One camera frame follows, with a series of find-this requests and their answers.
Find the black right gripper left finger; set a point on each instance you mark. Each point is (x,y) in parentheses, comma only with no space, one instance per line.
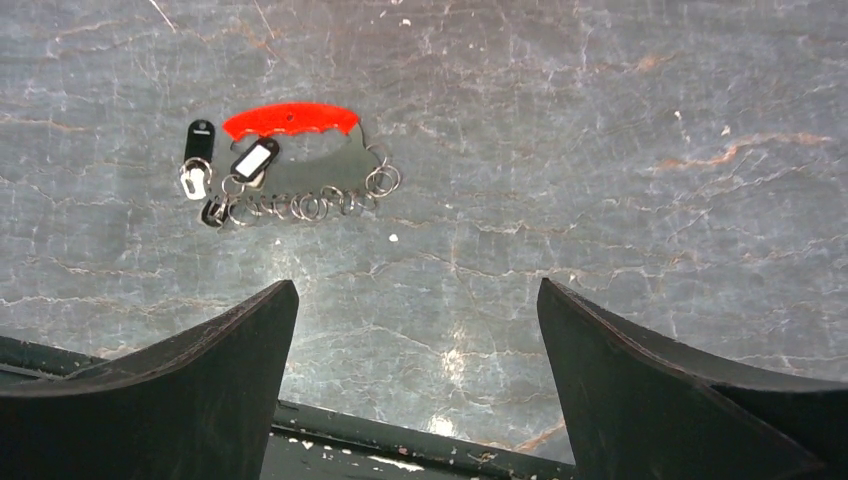
(197,405)

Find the silver key with black tag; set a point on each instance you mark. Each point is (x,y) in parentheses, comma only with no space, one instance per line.
(196,172)

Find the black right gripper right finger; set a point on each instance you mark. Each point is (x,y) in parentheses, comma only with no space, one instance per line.
(640,405)

